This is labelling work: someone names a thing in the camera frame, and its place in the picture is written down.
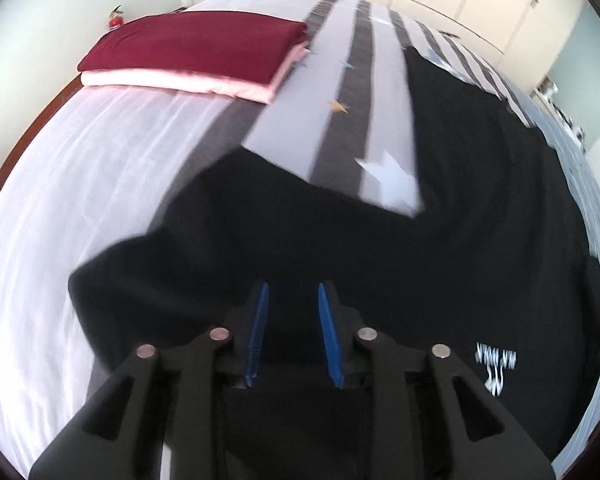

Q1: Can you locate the black printed hoodie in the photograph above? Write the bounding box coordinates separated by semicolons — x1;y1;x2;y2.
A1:
69;48;600;479

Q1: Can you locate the pink folded garment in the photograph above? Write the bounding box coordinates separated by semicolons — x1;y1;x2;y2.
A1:
80;42;310;105

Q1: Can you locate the striped grey white bedsheet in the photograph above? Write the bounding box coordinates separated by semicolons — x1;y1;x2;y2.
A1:
0;1;600;477

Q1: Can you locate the red fire extinguisher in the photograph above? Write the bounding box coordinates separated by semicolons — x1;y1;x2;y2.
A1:
108;6;124;30

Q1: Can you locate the dark red folded garment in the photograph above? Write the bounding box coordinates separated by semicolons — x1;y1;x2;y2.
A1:
78;11;309;84

